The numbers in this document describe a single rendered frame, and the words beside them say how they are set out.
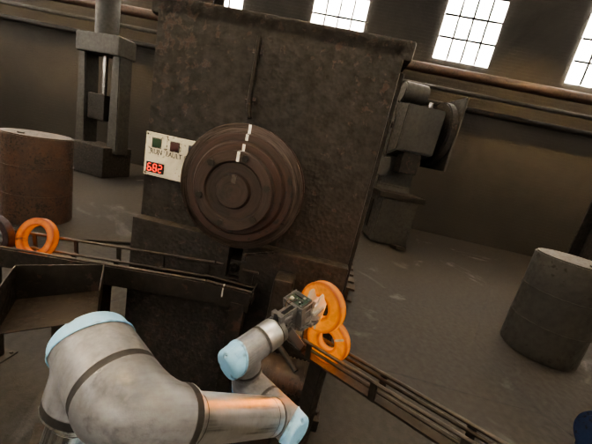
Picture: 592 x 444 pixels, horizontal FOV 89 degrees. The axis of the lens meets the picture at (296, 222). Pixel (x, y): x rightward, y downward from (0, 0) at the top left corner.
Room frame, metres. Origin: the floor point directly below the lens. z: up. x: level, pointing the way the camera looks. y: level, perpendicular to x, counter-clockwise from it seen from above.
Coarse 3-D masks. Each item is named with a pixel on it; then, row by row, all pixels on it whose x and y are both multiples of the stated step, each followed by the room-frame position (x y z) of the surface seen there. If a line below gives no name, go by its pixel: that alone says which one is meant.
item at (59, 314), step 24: (48, 264) 0.98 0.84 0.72; (72, 264) 1.01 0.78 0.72; (96, 264) 1.05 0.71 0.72; (0, 288) 0.80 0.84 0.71; (24, 288) 0.94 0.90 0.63; (48, 288) 0.98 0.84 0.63; (72, 288) 1.01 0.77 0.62; (96, 288) 1.05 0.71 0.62; (0, 312) 0.80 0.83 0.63; (24, 312) 0.87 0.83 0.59; (48, 312) 0.89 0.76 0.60; (72, 312) 0.91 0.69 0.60
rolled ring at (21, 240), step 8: (24, 224) 1.26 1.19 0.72; (32, 224) 1.26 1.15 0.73; (40, 224) 1.26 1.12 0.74; (48, 224) 1.26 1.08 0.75; (24, 232) 1.25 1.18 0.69; (48, 232) 1.24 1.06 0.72; (56, 232) 1.26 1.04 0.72; (16, 240) 1.23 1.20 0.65; (24, 240) 1.24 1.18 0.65; (48, 240) 1.23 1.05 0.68; (56, 240) 1.25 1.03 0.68; (24, 248) 1.22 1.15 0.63; (48, 248) 1.22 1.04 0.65
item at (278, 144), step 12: (216, 132) 1.13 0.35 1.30; (228, 132) 1.13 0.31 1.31; (240, 132) 1.12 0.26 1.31; (252, 132) 1.12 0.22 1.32; (264, 132) 1.12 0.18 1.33; (276, 144) 1.11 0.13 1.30; (192, 156) 1.13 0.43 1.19; (288, 156) 1.11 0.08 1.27; (300, 180) 1.10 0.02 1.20; (300, 192) 1.10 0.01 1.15; (192, 216) 1.13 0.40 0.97; (288, 216) 1.10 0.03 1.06; (204, 228) 1.13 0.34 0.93; (276, 228) 1.11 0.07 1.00; (288, 228) 1.10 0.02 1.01; (216, 240) 1.12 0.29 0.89; (228, 240) 1.12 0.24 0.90; (252, 240) 1.11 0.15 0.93; (264, 240) 1.11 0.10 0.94
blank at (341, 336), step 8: (344, 328) 0.90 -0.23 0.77; (312, 336) 0.94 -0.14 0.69; (320, 336) 0.94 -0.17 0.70; (336, 336) 0.89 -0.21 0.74; (344, 336) 0.88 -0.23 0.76; (320, 344) 0.92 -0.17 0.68; (336, 344) 0.88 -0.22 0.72; (344, 344) 0.87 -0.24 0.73; (320, 352) 0.91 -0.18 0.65; (336, 352) 0.88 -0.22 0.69; (344, 352) 0.86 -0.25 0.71
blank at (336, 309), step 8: (320, 280) 0.88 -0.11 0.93; (304, 288) 0.88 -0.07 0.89; (312, 288) 0.86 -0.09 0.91; (320, 288) 0.85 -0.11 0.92; (328, 288) 0.83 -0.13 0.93; (336, 288) 0.84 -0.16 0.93; (328, 296) 0.82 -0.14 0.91; (336, 296) 0.81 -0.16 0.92; (328, 304) 0.82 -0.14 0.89; (336, 304) 0.80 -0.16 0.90; (344, 304) 0.81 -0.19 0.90; (328, 312) 0.81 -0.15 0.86; (336, 312) 0.80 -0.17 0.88; (344, 312) 0.81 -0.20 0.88; (328, 320) 0.81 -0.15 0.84; (336, 320) 0.79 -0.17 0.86; (312, 328) 0.83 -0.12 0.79; (320, 328) 0.82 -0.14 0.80; (328, 328) 0.80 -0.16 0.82; (336, 328) 0.79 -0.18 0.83
